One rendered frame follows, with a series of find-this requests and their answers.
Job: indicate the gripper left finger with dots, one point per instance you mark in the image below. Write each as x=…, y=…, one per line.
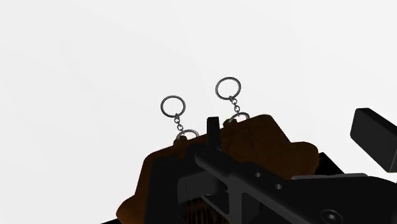
x=217, y=173

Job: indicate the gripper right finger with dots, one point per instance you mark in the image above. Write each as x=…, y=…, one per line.
x=372, y=130

